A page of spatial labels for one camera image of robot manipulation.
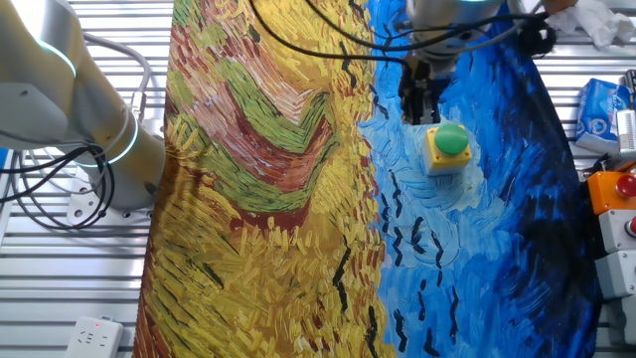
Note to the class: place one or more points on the grey box green button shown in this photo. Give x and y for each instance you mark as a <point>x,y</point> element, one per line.
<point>616,273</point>

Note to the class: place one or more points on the brown object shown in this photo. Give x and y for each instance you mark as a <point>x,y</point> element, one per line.
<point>556,5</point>

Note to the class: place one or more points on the green button yellow box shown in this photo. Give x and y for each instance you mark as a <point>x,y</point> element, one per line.
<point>449,144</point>

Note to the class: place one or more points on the white crumpled tissue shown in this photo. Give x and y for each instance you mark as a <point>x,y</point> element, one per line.
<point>591,20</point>

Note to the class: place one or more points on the blue tissue pack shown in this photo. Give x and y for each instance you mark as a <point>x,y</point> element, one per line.
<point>596,114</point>

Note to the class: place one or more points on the grey box red mushroom button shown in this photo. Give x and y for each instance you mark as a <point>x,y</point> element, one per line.
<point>616,231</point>

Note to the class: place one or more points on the orange box red button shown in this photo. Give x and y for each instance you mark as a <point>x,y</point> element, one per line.
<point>606,191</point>

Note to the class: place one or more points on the silver depth camera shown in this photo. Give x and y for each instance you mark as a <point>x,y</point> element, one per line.
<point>627,131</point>

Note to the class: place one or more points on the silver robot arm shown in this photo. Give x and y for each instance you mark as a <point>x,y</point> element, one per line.
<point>49,74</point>

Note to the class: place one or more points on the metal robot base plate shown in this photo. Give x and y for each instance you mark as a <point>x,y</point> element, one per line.
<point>79,211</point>

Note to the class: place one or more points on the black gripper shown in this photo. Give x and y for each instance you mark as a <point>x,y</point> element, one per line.
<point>422,74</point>

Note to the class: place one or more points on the painted wheatfield print cloth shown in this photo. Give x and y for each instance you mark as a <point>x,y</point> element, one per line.
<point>273,224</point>

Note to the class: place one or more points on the white power strip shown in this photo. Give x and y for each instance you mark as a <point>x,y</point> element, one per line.
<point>94,338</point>

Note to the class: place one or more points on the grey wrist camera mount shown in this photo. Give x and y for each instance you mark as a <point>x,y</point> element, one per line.
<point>517,6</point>

